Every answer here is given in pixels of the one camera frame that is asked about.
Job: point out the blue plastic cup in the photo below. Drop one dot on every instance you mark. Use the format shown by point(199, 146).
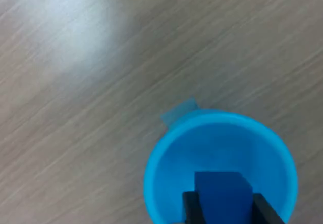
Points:
point(176, 145)

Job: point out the small blue cube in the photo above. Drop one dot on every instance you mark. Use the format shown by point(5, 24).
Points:
point(222, 196)

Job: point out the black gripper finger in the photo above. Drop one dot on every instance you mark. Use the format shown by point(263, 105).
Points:
point(265, 211)
point(193, 209)

